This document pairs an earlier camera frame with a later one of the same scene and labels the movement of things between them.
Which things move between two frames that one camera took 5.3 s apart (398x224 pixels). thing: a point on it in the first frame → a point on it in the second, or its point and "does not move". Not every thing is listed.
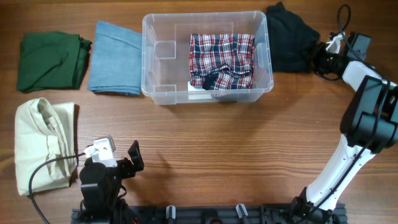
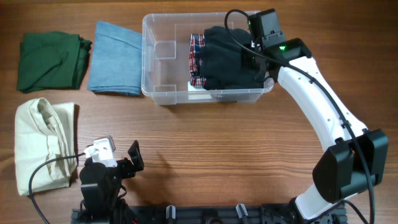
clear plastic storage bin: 206,58 does not move
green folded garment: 51,61 does not move
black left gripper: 130,170 does not move
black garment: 291,40 → 221,60
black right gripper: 320,48 → 247,63
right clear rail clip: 241,210 does not move
